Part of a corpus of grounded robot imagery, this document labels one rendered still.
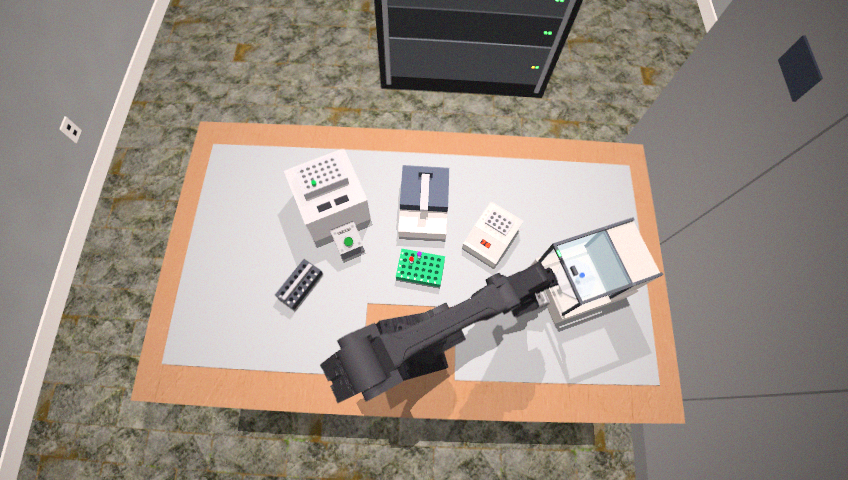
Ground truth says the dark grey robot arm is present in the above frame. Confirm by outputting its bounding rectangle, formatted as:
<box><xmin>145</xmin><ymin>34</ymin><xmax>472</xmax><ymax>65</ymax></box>
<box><xmin>320</xmin><ymin>261</ymin><xmax>559</xmax><ymax>403</ymax></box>

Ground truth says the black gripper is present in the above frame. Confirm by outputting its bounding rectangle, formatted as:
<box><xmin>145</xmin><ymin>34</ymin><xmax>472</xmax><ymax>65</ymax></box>
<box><xmin>507</xmin><ymin>271</ymin><xmax>539</xmax><ymax>317</ymax></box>

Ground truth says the green tube rack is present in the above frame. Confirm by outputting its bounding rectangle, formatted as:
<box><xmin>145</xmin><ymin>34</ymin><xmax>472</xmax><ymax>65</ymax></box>
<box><xmin>396</xmin><ymin>249</ymin><xmax>445</xmax><ymax>287</ymax></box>

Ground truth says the white block with grey holes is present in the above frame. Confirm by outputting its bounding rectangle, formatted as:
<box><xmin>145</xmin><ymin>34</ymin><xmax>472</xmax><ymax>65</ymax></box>
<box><xmin>462</xmin><ymin>202</ymin><xmax>523</xmax><ymax>267</ymax></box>

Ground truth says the light grey bench mat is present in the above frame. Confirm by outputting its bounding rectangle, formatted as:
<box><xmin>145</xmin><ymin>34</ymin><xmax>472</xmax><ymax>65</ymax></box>
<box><xmin>162</xmin><ymin>144</ymin><xmax>660</xmax><ymax>385</ymax></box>

